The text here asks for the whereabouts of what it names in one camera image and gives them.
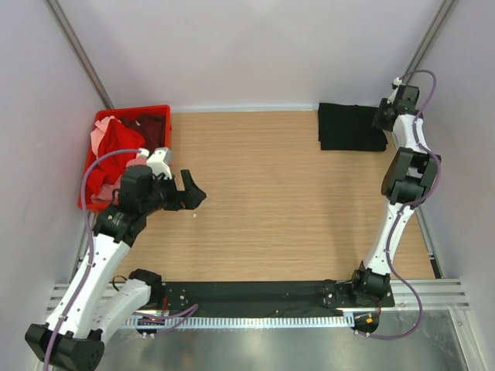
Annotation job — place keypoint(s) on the pink t shirt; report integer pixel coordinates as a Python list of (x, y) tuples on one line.
[(110, 135)]

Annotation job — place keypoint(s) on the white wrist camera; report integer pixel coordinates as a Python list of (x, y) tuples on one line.
[(158, 161), (395, 85)]

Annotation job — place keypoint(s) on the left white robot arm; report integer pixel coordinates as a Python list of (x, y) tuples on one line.
[(76, 333)]

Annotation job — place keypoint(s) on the slotted cable duct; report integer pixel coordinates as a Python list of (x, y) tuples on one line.
[(197, 323)]

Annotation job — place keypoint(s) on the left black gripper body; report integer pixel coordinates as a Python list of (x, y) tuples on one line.
[(167, 196)]

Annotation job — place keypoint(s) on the left aluminium corner post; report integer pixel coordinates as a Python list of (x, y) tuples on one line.
[(76, 46)]

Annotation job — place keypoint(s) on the right aluminium corner post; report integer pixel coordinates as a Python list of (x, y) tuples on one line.
[(432, 32)]

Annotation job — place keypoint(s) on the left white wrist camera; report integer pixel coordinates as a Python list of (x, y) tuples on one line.
[(158, 161)]

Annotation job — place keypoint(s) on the black t shirt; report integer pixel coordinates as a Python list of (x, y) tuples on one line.
[(349, 128)]

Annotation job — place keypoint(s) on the aluminium frame rail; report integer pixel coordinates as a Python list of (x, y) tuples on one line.
[(439, 294)]

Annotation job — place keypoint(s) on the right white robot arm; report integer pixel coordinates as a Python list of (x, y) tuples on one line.
[(407, 183)]

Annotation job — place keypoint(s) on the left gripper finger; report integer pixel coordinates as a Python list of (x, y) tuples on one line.
[(193, 197), (188, 183)]

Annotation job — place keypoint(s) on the aluminium corner post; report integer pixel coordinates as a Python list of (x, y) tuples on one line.
[(76, 46), (432, 32)]

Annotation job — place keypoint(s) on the dark maroon t shirt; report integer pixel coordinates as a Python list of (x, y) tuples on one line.
[(152, 127)]

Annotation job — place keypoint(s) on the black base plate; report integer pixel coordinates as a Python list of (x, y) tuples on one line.
[(262, 299)]

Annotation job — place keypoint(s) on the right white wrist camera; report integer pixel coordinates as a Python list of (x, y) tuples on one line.
[(395, 85)]

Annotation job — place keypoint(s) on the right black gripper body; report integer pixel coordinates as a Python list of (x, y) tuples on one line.
[(378, 120)]

